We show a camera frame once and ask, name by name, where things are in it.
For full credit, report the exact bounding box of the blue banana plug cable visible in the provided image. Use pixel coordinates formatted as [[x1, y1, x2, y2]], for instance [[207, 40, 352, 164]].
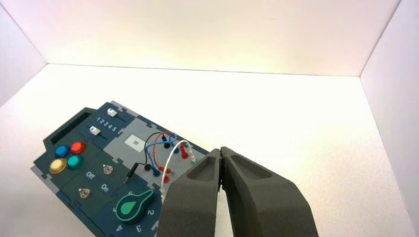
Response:
[[145, 132, 180, 178]]

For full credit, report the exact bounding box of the red push button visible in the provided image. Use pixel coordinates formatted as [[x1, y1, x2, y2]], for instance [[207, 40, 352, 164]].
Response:
[[70, 141, 87, 156]]

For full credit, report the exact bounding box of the dark teal grey control box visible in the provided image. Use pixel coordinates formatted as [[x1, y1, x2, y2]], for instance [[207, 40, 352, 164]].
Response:
[[31, 100, 210, 237]]

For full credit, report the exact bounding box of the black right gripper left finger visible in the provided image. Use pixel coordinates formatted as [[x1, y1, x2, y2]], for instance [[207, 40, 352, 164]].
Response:
[[157, 149, 223, 237]]

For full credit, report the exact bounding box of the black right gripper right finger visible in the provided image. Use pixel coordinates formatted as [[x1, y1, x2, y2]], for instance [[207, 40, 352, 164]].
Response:
[[220, 146, 320, 237]]

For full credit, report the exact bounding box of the yellow push button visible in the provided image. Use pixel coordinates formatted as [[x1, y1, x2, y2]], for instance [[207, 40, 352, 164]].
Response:
[[49, 158, 68, 175]]

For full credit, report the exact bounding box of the green teardrop rotary knob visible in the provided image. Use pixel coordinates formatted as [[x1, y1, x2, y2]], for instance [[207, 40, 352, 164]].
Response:
[[115, 189, 155, 225]]

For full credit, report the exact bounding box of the teal push button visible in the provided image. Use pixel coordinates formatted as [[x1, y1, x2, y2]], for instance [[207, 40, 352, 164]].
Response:
[[67, 155, 84, 170]]

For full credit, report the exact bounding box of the white banana plug cable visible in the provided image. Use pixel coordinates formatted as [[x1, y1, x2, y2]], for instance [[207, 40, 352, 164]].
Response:
[[160, 140, 198, 202]]

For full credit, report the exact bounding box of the blue push button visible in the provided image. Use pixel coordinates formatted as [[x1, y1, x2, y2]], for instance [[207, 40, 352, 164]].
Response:
[[54, 145, 71, 159]]

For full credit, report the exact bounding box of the red banana plug cable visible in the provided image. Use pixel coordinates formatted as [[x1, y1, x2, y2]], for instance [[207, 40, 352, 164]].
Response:
[[152, 130, 190, 176]]

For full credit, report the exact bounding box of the black banana plug cable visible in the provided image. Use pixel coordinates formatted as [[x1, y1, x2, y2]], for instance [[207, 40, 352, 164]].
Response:
[[124, 132, 172, 184]]

